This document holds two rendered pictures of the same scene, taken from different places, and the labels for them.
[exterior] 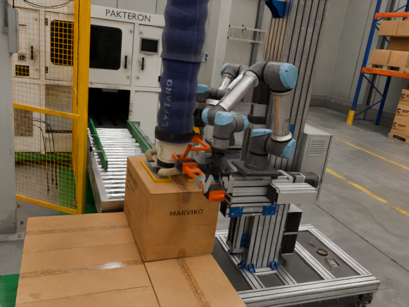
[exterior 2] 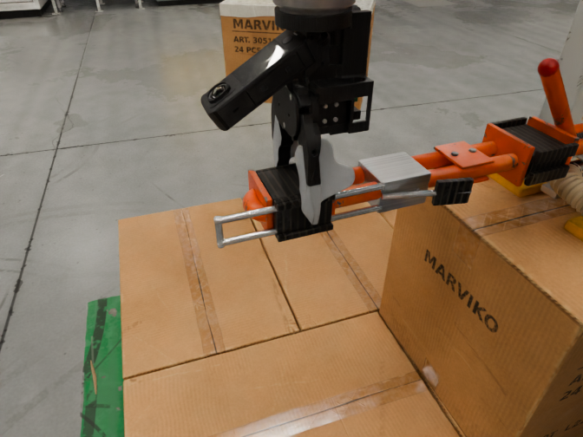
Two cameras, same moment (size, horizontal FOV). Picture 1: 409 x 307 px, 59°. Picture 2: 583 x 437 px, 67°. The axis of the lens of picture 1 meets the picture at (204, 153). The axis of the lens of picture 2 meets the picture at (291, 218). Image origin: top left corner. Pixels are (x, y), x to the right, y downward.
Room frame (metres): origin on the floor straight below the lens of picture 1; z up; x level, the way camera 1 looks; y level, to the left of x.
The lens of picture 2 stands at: (1.55, -0.50, 1.36)
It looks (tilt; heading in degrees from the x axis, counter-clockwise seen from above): 36 degrees down; 95
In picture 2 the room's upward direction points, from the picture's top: straight up
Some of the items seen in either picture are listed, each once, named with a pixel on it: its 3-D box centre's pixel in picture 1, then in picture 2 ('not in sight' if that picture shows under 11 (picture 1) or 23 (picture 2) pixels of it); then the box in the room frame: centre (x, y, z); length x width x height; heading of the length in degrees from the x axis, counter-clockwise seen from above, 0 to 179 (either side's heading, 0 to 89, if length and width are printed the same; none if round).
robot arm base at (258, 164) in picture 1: (257, 158); not in sight; (2.06, -0.31, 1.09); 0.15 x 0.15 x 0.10
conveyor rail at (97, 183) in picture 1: (90, 159); not in sight; (3.32, 1.09, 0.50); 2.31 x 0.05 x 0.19; 23
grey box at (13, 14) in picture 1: (14, 30); not in sight; (2.70, 1.46, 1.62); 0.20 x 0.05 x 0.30; 23
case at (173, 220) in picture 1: (167, 201); (571, 276); (2.05, 0.19, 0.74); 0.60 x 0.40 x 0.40; 25
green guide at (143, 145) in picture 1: (143, 139); not in sight; (3.88, 0.69, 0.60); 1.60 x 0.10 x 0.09; 23
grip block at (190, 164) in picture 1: (187, 165); (525, 149); (1.83, 0.08, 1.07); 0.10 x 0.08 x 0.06; 115
